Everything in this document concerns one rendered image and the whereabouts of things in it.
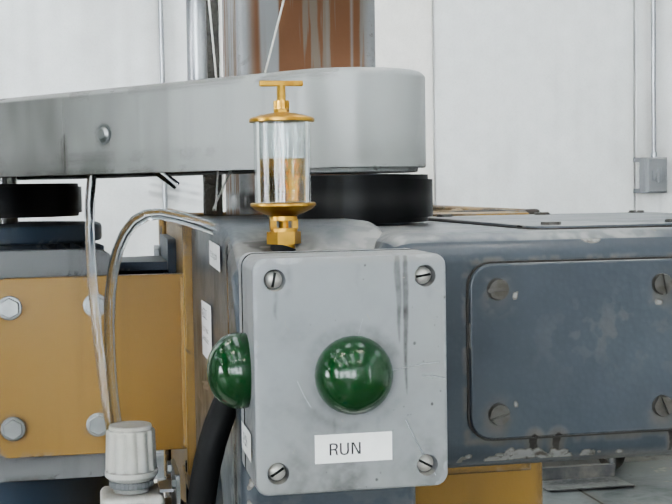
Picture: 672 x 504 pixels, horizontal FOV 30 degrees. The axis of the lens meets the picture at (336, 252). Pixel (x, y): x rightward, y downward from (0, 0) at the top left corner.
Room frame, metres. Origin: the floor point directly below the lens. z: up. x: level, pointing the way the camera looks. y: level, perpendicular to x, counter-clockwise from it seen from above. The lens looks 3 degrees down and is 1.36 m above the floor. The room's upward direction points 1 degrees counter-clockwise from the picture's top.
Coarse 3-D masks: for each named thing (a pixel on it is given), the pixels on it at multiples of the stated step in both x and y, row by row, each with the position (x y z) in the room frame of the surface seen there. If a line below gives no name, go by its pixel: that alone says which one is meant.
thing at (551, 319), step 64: (192, 256) 0.74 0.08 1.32; (448, 256) 0.53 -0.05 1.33; (512, 256) 0.54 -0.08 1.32; (576, 256) 0.55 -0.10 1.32; (640, 256) 0.55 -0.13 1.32; (448, 320) 0.53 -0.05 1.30; (512, 320) 0.54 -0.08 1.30; (576, 320) 0.54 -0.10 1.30; (640, 320) 0.55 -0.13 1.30; (448, 384) 0.53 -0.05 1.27; (512, 384) 0.54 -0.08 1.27; (576, 384) 0.54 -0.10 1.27; (640, 384) 0.55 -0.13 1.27; (448, 448) 0.53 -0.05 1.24; (512, 448) 0.54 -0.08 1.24; (576, 448) 0.55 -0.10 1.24; (640, 448) 0.55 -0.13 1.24
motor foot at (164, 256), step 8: (160, 240) 1.07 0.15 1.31; (168, 240) 0.97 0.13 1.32; (160, 248) 1.07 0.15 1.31; (168, 248) 0.97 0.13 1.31; (136, 256) 1.06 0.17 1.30; (144, 256) 1.06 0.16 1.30; (152, 256) 1.06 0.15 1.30; (160, 256) 1.05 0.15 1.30; (168, 256) 0.97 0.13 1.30; (128, 264) 0.98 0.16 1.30; (136, 264) 0.98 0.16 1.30; (144, 264) 0.98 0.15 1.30; (152, 264) 0.98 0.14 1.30; (160, 264) 0.98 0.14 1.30; (168, 264) 0.97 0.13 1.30; (120, 272) 1.03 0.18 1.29; (128, 272) 1.04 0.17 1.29; (136, 272) 1.04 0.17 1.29; (144, 272) 1.04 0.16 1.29; (152, 272) 1.04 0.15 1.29; (160, 272) 1.04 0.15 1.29; (168, 272) 0.97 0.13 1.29; (176, 272) 0.97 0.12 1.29
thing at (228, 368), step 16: (224, 336) 0.49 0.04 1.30; (240, 336) 0.48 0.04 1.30; (224, 352) 0.48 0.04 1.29; (240, 352) 0.47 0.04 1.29; (208, 368) 0.48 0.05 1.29; (224, 368) 0.47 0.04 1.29; (240, 368) 0.47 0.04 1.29; (224, 384) 0.47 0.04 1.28; (240, 384) 0.47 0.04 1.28; (224, 400) 0.48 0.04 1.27; (240, 400) 0.48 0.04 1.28
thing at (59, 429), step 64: (0, 256) 0.87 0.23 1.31; (64, 256) 0.88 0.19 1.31; (0, 320) 0.86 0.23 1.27; (64, 320) 0.87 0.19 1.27; (128, 320) 0.88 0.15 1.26; (0, 384) 0.86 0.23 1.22; (64, 384) 0.87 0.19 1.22; (128, 384) 0.88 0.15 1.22; (0, 448) 0.86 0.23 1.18; (64, 448) 0.87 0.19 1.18
